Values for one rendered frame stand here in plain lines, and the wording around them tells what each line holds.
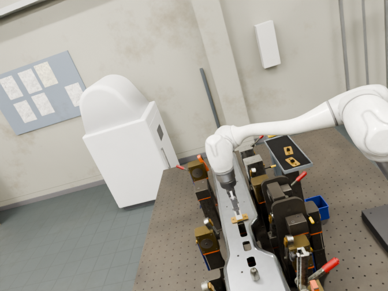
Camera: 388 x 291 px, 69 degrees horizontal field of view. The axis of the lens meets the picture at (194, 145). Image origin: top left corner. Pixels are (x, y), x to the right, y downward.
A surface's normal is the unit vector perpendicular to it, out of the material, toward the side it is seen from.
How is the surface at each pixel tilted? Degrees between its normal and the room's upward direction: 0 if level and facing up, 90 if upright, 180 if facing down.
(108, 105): 90
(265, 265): 0
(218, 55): 90
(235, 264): 0
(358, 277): 0
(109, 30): 90
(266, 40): 90
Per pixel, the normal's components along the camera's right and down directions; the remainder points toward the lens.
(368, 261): -0.30, -0.86
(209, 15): -0.04, 0.44
